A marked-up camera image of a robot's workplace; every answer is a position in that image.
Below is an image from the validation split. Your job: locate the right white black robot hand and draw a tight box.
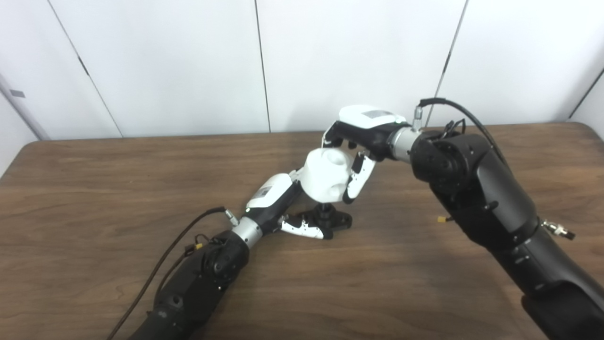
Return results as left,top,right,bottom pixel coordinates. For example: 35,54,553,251
322,105,409,204

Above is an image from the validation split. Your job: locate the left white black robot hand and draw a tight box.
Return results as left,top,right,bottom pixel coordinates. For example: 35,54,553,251
245,168,333,240

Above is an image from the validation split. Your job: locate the round white plastic piece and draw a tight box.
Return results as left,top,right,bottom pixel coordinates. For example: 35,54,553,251
302,148,355,204

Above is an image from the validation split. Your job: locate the black plastic holder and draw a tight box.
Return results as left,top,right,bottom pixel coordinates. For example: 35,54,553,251
302,201,353,239

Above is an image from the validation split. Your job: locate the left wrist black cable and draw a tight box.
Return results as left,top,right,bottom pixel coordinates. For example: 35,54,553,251
107,206,240,340

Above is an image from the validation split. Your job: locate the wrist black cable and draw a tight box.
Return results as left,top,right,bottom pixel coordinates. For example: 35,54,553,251
413,97,576,240
107,206,240,340

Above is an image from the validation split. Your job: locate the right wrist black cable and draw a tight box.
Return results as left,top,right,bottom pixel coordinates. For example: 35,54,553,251
413,97,576,240

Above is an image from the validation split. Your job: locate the left arm yellow plug wire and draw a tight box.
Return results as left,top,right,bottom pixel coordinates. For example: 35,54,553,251
156,234,225,296

